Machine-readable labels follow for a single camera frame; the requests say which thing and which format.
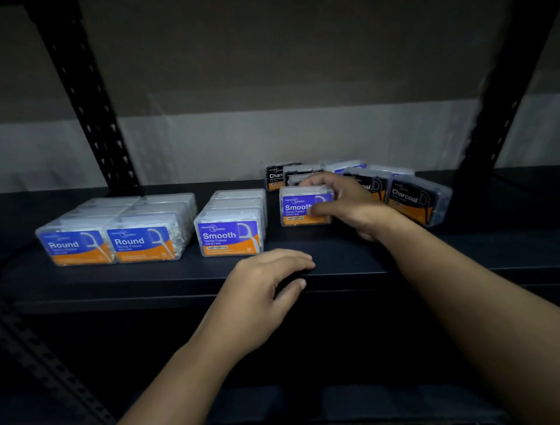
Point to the group of floss boxes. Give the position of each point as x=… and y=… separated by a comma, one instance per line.
x=74, y=245

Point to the blue label dental floss box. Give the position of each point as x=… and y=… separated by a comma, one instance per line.
x=293, y=208

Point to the person's left hand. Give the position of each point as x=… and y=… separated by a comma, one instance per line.
x=245, y=315

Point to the black label dental floss box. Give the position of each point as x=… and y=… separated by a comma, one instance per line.
x=273, y=177

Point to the person's left forearm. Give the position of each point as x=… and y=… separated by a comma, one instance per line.
x=175, y=389

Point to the dark metal shelf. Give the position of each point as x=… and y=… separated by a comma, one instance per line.
x=131, y=280

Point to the person's right forearm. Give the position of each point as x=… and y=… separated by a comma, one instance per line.
x=472, y=297

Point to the person's right hand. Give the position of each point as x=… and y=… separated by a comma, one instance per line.
x=358, y=210

